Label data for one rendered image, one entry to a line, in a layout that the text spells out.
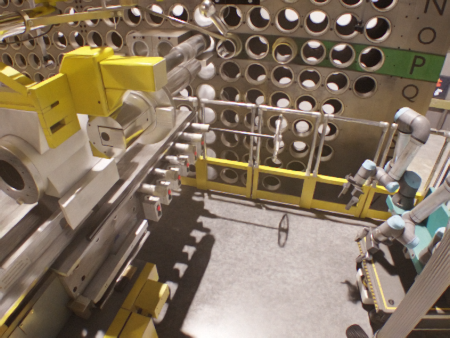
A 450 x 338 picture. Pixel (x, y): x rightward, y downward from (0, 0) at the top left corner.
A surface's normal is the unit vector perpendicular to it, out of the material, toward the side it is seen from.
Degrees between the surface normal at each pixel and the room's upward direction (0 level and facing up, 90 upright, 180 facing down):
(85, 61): 90
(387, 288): 0
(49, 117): 90
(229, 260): 0
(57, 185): 68
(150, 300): 0
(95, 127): 90
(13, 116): 90
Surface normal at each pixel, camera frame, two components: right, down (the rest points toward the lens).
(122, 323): 0.00, -0.81
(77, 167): 0.89, -0.16
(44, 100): 0.96, 0.16
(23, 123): -0.28, 0.56
